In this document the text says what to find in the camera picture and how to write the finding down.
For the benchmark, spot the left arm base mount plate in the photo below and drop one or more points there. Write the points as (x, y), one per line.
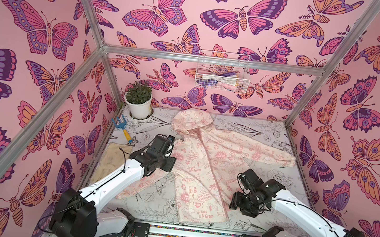
(137, 229)

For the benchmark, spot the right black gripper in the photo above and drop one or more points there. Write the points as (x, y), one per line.
(242, 200)

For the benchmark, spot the blue yellow garden rake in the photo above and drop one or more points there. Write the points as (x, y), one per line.
(121, 124)

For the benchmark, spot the pink printed kids jacket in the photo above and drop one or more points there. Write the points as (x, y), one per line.
(210, 153)

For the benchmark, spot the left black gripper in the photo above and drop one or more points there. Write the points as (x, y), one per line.
(170, 163)

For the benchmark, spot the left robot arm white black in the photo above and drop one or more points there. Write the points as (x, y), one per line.
(80, 213)

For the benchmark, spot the potted green plant white pot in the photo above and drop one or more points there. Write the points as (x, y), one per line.
(138, 96)

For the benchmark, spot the white wire basket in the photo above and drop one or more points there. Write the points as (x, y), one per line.
(222, 73)

